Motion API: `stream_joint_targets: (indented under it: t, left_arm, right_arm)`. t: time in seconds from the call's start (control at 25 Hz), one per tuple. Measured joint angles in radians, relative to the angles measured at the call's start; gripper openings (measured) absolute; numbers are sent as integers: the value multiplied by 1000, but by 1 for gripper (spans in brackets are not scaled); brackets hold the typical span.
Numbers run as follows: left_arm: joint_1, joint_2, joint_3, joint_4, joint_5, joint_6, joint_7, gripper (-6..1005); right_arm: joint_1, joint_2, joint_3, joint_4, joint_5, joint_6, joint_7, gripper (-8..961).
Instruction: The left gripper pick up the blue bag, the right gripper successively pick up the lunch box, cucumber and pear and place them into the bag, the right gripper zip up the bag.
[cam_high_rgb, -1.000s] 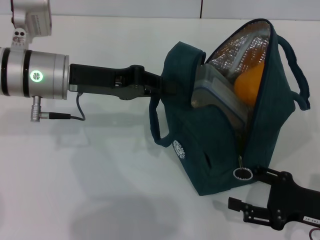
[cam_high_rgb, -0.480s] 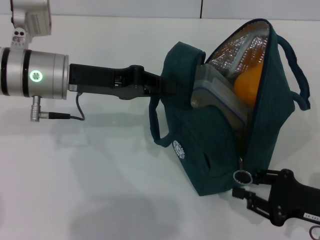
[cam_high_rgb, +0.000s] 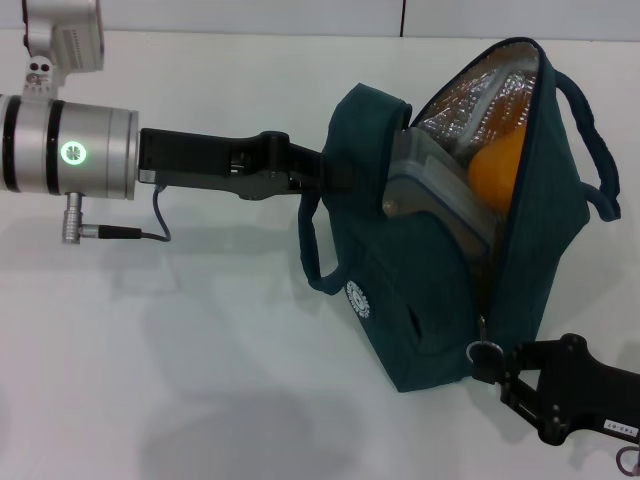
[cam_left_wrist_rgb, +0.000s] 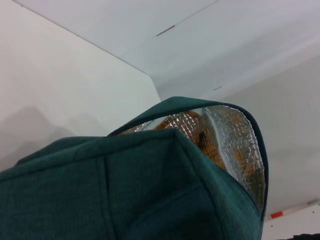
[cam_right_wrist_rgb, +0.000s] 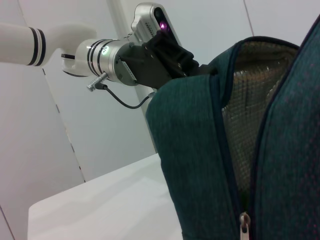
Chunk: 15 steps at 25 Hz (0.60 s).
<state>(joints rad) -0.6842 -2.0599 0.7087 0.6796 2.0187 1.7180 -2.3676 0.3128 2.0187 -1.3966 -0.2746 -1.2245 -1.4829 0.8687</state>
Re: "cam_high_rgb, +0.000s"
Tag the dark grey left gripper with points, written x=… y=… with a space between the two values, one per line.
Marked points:
x=200 y=160

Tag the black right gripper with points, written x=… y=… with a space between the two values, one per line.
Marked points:
x=585 y=395

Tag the dark teal insulated lunch bag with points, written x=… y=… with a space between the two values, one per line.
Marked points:
x=435 y=310

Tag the clear blue-rimmed food container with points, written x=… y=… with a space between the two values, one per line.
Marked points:
x=430 y=180

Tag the orange pear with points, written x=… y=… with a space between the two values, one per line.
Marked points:
x=497 y=170

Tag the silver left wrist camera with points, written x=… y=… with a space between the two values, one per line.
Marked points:
x=80 y=35

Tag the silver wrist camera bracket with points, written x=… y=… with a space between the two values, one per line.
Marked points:
x=40 y=70

